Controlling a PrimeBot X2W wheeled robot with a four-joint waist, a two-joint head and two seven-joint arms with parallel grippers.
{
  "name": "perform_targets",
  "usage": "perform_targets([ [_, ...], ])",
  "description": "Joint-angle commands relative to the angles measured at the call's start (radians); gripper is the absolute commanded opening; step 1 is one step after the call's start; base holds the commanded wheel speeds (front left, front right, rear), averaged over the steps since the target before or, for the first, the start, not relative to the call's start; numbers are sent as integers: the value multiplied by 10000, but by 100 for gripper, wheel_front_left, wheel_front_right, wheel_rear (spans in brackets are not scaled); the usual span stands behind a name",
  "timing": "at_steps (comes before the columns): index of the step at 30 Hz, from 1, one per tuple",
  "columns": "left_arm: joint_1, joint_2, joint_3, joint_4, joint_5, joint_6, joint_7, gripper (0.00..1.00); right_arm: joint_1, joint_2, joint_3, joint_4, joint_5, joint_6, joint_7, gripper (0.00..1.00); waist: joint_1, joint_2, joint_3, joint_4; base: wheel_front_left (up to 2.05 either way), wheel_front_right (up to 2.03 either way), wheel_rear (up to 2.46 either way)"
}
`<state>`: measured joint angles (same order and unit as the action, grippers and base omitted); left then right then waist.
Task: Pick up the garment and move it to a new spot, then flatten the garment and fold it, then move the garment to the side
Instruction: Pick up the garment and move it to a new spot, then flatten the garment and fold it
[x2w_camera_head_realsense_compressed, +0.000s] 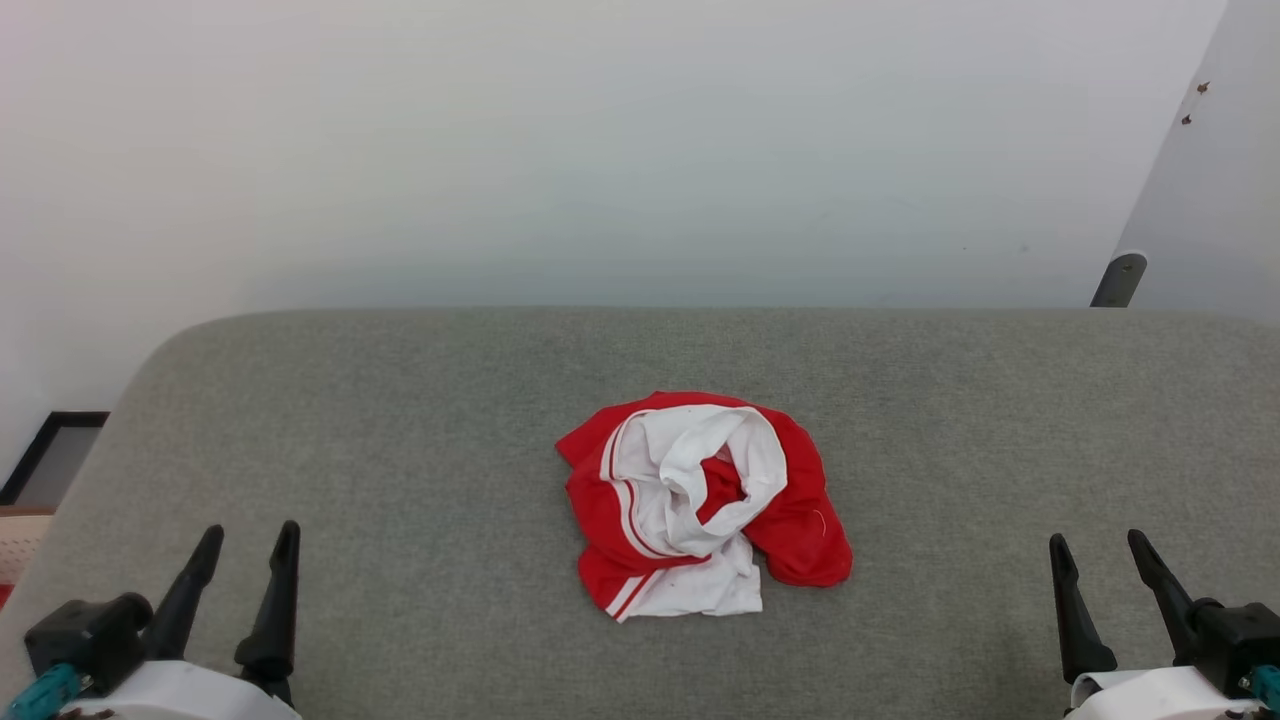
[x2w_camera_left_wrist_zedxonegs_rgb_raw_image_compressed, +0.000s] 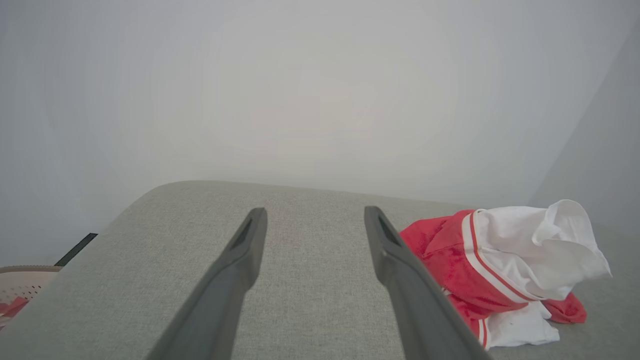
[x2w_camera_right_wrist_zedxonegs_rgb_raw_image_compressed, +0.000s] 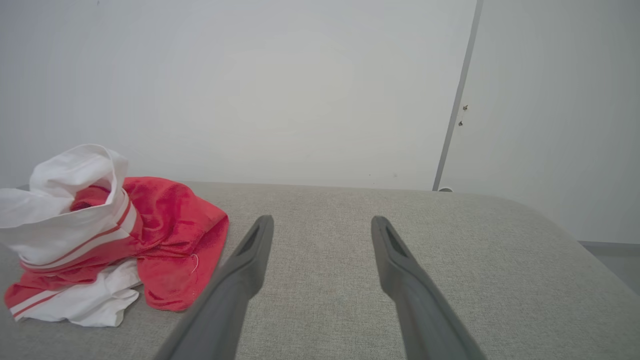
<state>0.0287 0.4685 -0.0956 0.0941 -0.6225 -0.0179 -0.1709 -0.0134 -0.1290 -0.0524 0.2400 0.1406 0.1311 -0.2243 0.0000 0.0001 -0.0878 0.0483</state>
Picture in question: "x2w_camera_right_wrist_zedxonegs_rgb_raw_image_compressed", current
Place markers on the grey vertical wall strip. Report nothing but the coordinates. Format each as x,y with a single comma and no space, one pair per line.
457,95

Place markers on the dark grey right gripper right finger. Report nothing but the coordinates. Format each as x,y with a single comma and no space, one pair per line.
420,310

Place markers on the red white Bulls jersey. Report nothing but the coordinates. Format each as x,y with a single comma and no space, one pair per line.
170,235

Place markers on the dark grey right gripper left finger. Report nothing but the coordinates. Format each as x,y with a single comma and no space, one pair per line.
227,300

